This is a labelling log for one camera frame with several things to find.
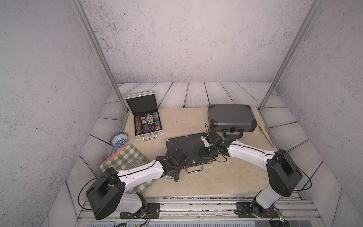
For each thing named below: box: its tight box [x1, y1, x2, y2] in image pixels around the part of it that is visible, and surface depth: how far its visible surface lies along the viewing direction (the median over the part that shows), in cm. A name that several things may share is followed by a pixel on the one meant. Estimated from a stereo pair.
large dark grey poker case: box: [207, 104, 258, 139], surface depth 104 cm
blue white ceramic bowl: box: [110, 131, 129, 148], surface depth 101 cm
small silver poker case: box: [125, 91, 164, 141], surface depth 109 cm
